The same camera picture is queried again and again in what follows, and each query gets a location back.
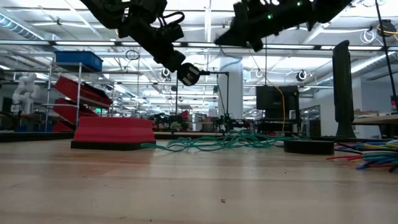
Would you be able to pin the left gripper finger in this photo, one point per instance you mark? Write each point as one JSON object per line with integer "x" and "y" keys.
{"x": 182, "y": 63}

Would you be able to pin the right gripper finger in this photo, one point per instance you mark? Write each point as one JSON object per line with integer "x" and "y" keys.
{"x": 234, "y": 39}

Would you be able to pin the black background robot arm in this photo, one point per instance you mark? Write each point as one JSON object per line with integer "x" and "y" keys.
{"x": 230, "y": 123}
{"x": 161, "y": 119}

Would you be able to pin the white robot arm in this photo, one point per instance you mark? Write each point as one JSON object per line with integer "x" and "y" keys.
{"x": 26, "y": 90}

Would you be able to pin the white building column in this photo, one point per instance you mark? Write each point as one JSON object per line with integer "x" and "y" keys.
{"x": 230, "y": 93}

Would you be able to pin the black monitor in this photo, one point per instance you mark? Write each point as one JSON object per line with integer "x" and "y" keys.
{"x": 273, "y": 99}

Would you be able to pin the blue plastic bin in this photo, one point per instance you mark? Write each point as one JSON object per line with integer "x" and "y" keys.
{"x": 79, "y": 60}

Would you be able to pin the metal rack with red bins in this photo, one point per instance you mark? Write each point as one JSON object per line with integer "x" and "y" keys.
{"x": 81, "y": 93}

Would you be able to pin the red and black box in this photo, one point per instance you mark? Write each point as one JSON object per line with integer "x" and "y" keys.
{"x": 113, "y": 132}

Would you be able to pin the thin black slanted pole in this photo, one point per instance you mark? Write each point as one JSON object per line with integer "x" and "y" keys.
{"x": 385, "y": 46}

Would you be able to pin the black tape roll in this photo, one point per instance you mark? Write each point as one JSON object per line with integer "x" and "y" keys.
{"x": 308, "y": 147}

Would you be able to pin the wooden table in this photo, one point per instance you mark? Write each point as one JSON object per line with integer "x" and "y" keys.
{"x": 376, "y": 120}

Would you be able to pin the black gantry frame with camera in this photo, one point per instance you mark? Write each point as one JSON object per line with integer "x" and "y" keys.
{"x": 217, "y": 73}

